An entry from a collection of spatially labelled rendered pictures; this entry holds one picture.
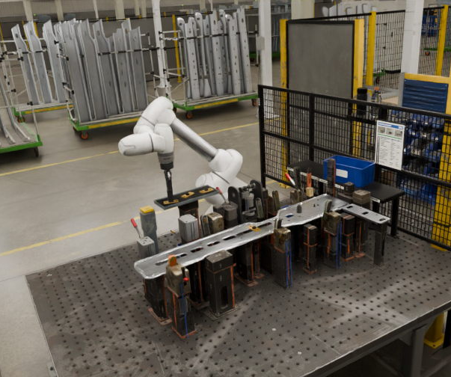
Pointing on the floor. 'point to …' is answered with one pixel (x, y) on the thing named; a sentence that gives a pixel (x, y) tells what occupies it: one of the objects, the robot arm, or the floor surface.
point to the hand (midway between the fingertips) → (170, 195)
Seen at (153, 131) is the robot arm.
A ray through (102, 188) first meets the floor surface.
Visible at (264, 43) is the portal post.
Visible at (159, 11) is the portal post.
